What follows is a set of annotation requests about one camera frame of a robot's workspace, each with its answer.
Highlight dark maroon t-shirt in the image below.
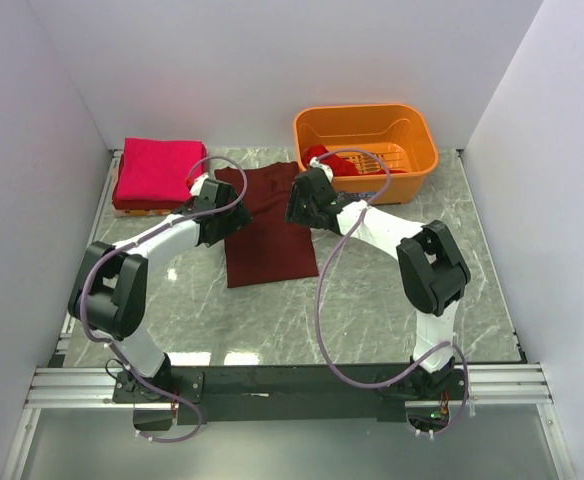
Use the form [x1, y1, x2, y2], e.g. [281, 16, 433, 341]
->
[215, 162, 318, 288]

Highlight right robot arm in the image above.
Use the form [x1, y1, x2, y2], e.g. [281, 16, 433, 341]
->
[285, 168, 471, 399]

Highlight orange plastic basket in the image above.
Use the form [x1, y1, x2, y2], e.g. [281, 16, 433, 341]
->
[294, 104, 438, 204]

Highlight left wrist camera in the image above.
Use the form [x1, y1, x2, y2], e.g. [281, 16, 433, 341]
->
[186, 173, 209, 197]

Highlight folded pink t-shirt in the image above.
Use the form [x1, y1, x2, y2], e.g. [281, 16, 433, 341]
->
[112, 137, 207, 210]

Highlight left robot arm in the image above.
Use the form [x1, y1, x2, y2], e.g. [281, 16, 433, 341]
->
[68, 175, 251, 402]

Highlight aluminium frame rail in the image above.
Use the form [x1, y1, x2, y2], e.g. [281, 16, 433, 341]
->
[4, 150, 573, 479]

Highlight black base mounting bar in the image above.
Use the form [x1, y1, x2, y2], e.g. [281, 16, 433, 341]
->
[111, 363, 468, 427]

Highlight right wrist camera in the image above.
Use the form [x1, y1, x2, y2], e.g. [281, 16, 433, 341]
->
[308, 157, 333, 181]

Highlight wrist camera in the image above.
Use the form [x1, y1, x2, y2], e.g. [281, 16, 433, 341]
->
[186, 173, 209, 197]
[308, 157, 333, 181]

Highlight red t-shirt in basket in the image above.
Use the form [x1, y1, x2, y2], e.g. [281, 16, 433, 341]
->
[300, 144, 385, 176]

